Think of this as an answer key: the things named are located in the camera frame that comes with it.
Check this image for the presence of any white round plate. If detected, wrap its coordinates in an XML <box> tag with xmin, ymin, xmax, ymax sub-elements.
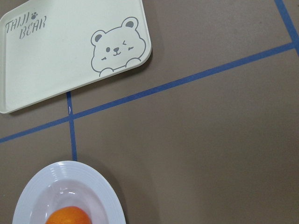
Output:
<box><xmin>12</xmin><ymin>161</ymin><xmax>126</xmax><ymax>224</ymax></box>

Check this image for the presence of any orange fruit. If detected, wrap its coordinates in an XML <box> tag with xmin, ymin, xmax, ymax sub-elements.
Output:
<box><xmin>45</xmin><ymin>206</ymin><xmax>92</xmax><ymax>224</ymax></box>

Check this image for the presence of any cream bear tray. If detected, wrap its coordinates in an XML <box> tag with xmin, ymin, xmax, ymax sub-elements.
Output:
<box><xmin>0</xmin><ymin>0</ymin><xmax>152</xmax><ymax>114</ymax></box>

